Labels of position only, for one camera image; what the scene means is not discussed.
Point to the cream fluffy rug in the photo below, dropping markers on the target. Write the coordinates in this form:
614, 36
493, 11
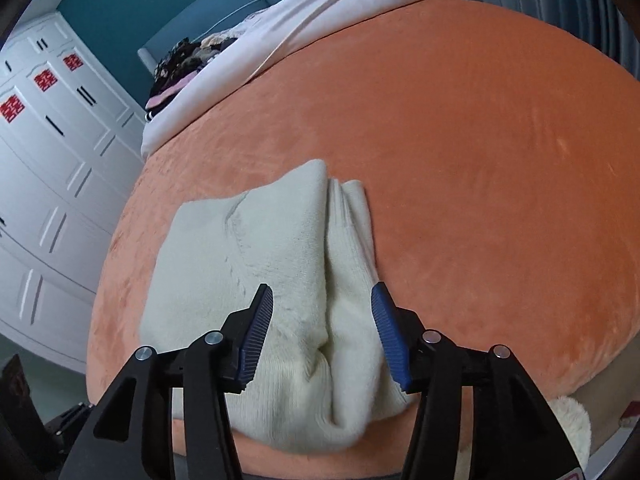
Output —
570, 425

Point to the cream knit cardigan red buttons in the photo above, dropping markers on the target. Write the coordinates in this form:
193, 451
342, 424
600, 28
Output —
280, 240

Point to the pile of dark clothes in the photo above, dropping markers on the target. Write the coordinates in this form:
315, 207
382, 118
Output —
180, 67

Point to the red paper cutout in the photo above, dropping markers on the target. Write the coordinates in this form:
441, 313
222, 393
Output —
72, 61
44, 80
10, 107

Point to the white duvet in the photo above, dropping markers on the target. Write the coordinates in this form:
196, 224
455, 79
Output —
320, 25

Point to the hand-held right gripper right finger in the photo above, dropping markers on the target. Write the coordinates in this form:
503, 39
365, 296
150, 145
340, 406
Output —
387, 330

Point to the teal padded headboard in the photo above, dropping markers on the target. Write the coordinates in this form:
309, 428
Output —
210, 10

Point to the white wardrobe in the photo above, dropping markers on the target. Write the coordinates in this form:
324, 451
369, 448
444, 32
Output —
55, 185

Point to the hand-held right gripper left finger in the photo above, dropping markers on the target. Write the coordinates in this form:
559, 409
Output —
256, 340

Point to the orange plush blanket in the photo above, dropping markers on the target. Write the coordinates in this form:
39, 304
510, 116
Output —
475, 160

